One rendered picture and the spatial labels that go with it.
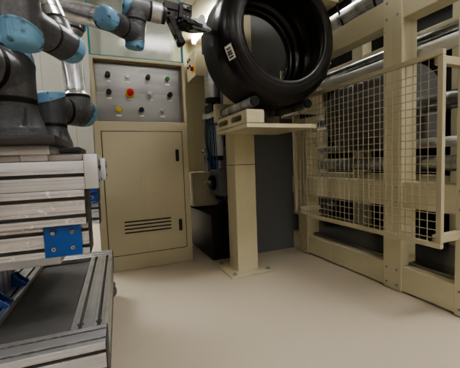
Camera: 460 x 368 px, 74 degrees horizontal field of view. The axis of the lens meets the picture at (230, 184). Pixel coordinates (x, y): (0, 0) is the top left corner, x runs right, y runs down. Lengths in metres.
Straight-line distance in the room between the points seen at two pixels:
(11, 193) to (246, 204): 1.20
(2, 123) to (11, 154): 0.07
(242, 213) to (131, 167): 0.72
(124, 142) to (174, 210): 0.52
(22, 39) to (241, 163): 1.23
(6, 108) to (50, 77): 4.41
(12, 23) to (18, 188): 0.37
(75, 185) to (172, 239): 1.23
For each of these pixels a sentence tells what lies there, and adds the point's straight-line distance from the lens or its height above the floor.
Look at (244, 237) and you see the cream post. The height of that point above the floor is 0.20.
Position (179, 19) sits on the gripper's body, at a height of 1.22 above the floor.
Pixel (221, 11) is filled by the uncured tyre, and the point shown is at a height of 1.25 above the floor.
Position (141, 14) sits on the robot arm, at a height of 1.22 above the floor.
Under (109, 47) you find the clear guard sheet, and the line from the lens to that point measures 2.07.
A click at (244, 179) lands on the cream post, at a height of 0.53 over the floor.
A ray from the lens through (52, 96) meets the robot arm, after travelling 1.42.
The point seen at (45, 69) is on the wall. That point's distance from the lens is 5.35.
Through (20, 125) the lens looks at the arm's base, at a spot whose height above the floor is 0.74.
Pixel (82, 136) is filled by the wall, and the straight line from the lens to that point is 5.13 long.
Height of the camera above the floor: 0.64
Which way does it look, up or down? 4 degrees down
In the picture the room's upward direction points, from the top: 2 degrees counter-clockwise
